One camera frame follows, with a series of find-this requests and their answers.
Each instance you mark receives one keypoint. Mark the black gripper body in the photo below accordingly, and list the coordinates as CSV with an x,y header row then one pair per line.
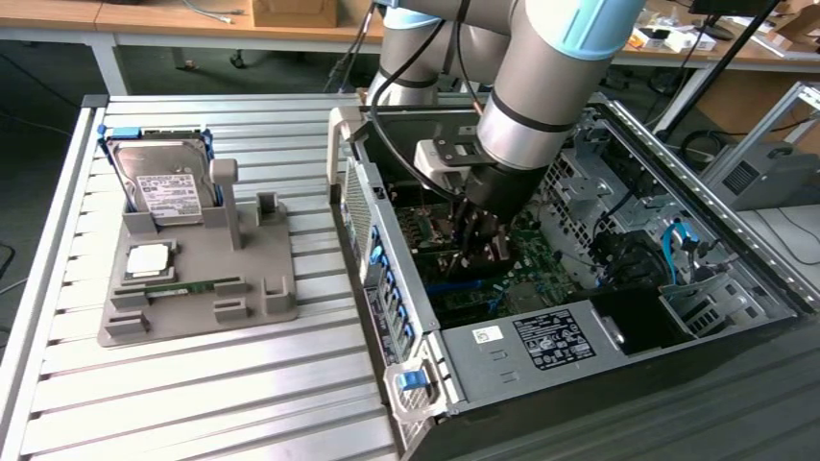
x,y
505,192

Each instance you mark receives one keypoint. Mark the graphics card with metal bracket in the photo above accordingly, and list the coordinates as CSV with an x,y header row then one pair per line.
x,y
480,271

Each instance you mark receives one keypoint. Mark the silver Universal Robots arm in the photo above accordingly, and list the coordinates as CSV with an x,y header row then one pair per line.
x,y
550,72

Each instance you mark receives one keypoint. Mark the green motherboard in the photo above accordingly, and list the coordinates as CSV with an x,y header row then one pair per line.
x,y
537,269

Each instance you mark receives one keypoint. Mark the blue expansion slot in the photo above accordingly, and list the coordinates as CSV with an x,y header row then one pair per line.
x,y
450,287

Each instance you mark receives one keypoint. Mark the metal disk bay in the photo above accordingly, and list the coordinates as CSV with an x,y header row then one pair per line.
x,y
589,192

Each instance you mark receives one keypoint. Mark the open PC case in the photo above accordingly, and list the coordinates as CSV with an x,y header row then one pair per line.
x,y
358,225

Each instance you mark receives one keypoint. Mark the grey power supply unit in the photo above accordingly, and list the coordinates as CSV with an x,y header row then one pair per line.
x,y
486,370

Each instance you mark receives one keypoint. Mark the blue case latch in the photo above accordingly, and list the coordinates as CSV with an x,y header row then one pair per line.
x,y
409,381

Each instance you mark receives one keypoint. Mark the orange white small box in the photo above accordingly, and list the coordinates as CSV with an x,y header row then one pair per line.
x,y
653,37

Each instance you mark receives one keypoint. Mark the grey computer tower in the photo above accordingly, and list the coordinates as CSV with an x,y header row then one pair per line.
x,y
768,182

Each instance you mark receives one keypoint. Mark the black stand pole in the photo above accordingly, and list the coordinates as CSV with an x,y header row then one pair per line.
x,y
717,69

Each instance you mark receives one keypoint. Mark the grey parts rack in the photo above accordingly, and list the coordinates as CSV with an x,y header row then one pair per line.
x,y
192,259

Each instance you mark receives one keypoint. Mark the green RAM stick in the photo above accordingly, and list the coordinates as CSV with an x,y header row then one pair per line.
x,y
182,288

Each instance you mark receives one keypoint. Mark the cardboard box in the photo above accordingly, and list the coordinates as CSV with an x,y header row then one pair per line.
x,y
294,12

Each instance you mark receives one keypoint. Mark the silver CPU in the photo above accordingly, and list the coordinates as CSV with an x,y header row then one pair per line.
x,y
148,261

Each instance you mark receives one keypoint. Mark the silver hard disk drive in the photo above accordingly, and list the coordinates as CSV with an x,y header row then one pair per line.
x,y
153,168

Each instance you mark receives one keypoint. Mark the black monitor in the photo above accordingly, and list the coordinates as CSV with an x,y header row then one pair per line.
x,y
724,5

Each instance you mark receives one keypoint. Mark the wooden desk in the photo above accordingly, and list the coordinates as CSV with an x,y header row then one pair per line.
x,y
64,19
794,61

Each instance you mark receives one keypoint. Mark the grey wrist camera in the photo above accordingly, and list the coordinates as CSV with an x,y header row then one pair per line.
x,y
436,163

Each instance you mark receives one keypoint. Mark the perforated metal bracket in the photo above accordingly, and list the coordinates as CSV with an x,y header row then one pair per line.
x,y
710,302

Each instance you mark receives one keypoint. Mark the aluminium profile frame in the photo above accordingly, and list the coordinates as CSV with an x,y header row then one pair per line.
x,y
777,108

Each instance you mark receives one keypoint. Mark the blue disk carrier frame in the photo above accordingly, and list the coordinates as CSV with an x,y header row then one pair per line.
x,y
124,132

